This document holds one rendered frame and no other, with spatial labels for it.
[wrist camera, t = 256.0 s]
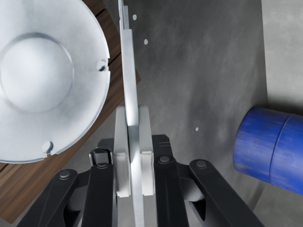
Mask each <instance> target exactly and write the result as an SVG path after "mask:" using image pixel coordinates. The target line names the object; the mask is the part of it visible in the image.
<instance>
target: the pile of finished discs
mask: <svg viewBox="0 0 303 227"><path fill-rule="evenodd" d="M108 58H110V54H109V49H108V45H107V42H106V38H105V35H104V33H103V30H102V28H101V27H100V24H99V22H98V21H97V19H96V17H95V16H94V14H93V13H92V12H91V10H90V9H89V8H88V7H87V6H86V4H85V3H84V2H83V1H82V0H0V162H2V163H32V162H37V161H41V160H44V158H46V157H47V155H48V154H51V155H53V154H59V153H61V152H63V151H65V150H66V149H68V148H69V147H71V146H72V145H73V144H75V143H76V142H77V141H78V140H80V139H81V138H82V137H83V136H84V135H85V134H86V132H87V131H88V130H89V129H90V128H91V126H92V125H93V124H94V122H95V121H96V119H97V117H98V115H99V114H100V112H101V110H102V107H103V105H104V102H105V100H106V96H107V93H108V89H109V84H110V71H109V67H108Z"/></svg>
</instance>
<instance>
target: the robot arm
mask: <svg viewBox="0 0 303 227"><path fill-rule="evenodd" d="M138 121H139V147H140V164H141V179H142V194H144V195H153V194H154V193H155V207H156V224H157V227H189V223H188V217H187V212H186V207H185V202H184V200H187V201H188V202H189V205H190V207H191V209H192V210H193V212H194V214H195V215H196V217H197V219H198V221H199V222H200V224H201V226H202V227H265V226H264V224H263V223H262V222H261V221H260V220H259V218H258V217H257V216H256V215H255V214H254V212H253V211H252V210H251V209H250V208H249V207H248V206H247V204H246V203H245V202H244V201H243V200H242V198H241V197H240V196H239V195H238V194H237V192H236V191H235V190H234V189H233V188H232V186H231V185H230V184H229V183H228V182H227V181H226V180H225V179H224V177H223V176H222V175H221V174H220V173H219V171H218V170H217V169H216V168H215V167H214V165H213V164H212V163H211V162H209V161H208V160H205V159H195V160H192V161H191V162H190V164H189V165H185V164H181V163H178V162H177V161H176V159H175V158H174V157H173V153H172V148H171V145H170V140H169V137H168V136H167V135H166V134H161V135H151V127H150V119H149V112H148V106H147V105H146V104H140V105H139V106H138ZM89 157H90V163H91V169H89V170H87V171H85V172H83V173H79V174H78V172H77V171H76V170H74V169H64V170H61V171H59V172H57V173H56V174H55V175H54V176H53V178H52V179H51V180H50V182H49V183H48V184H47V186H46V187H45V188H44V190H43V191H42V193H41V194H40V195H39V196H38V198H37V199H36V200H35V202H34V203H33V205H32V206H31V207H30V209H29V210H28V211H27V212H26V214H25V215H24V217H23V218H22V219H21V221H20V222H19V223H18V225H17V226H16V227H77V226H78V224H79V222H80V220H81V218H82V217H83V218H82V224H81V227H118V196H119V197H128V196H129V195H131V192H130V162H129V146H128V134H127V122H126V110H125V105H123V106H118V107H117V108H116V121H115V137H114V138H106V139H101V140H100V141H99V142H98V144H97V148H96V149H93V150H92V151H91V152H90V154H89Z"/></svg>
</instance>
